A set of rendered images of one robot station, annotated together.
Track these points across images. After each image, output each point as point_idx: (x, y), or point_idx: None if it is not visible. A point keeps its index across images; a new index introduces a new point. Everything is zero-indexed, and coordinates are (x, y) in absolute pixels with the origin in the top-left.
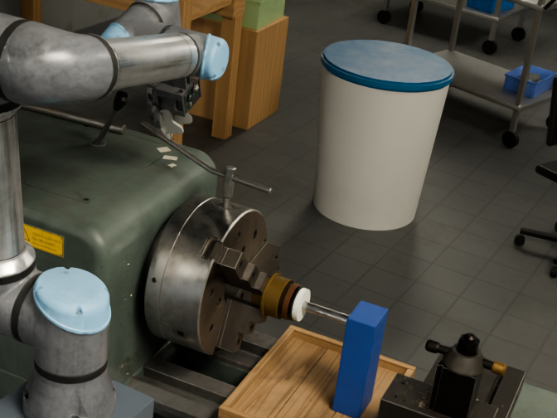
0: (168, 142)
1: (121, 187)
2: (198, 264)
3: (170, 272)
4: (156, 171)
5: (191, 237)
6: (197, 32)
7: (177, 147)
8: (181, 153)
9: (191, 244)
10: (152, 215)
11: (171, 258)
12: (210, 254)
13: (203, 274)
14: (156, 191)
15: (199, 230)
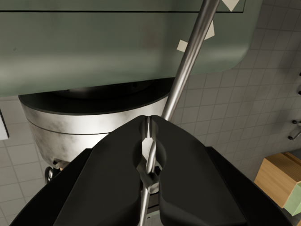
0: (179, 73)
1: (38, 24)
2: (46, 155)
3: (29, 125)
4: (149, 37)
5: (60, 146)
6: None
7: (172, 95)
8: (226, 32)
9: (54, 147)
10: (53, 90)
11: (34, 127)
12: (61, 163)
13: (44, 158)
14: (95, 74)
15: (72, 152)
